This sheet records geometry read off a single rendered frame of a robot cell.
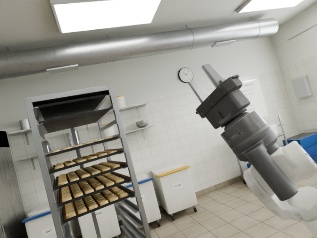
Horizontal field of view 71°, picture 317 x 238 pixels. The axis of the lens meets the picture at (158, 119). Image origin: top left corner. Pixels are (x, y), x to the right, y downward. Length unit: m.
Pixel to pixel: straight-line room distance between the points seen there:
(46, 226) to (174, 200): 1.84
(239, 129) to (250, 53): 5.20
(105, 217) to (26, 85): 2.50
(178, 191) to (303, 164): 3.33
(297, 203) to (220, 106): 0.25
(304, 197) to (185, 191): 3.28
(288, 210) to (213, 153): 4.20
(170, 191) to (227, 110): 3.27
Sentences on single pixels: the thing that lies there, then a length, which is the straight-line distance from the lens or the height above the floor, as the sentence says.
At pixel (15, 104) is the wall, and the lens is 4.33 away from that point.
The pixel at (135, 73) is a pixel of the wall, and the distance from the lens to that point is 4.35.
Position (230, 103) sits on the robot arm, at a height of 1.50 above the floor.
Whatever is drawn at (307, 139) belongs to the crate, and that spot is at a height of 0.55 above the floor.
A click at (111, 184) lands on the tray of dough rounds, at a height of 1.23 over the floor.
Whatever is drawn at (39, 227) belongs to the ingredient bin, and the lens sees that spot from 3.66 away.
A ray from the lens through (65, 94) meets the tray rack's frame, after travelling 1.35.
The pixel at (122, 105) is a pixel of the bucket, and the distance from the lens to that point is 3.91.
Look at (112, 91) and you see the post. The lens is 1.39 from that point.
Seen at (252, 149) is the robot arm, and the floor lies 1.41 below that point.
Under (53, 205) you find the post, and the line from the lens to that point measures 1.34.
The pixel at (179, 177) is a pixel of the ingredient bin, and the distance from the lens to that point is 3.70.
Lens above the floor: 1.49
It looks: 2 degrees up
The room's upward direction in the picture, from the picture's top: 15 degrees counter-clockwise
